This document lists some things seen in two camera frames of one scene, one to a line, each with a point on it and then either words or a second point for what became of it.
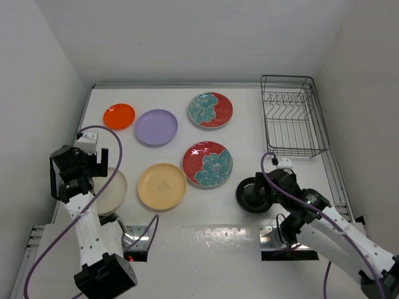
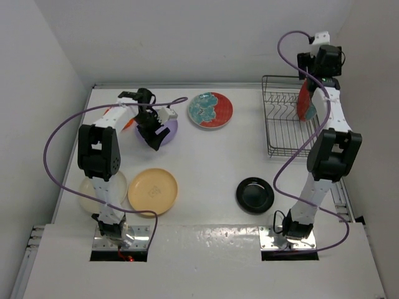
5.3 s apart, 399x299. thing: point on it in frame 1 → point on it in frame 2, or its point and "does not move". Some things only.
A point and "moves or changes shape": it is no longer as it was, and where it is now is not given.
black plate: x=244 y=192 does not move
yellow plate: x=162 y=186 moves or changes shape
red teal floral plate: x=207 y=164 → x=306 y=109
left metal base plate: x=133 y=233 does not move
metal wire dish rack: x=295 y=124 does not move
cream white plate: x=113 y=195 does not move
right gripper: x=260 y=182 → x=305 y=61
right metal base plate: x=269 y=238 does not move
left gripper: x=98 y=169 → x=153 y=139
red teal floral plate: x=211 y=109 does not move
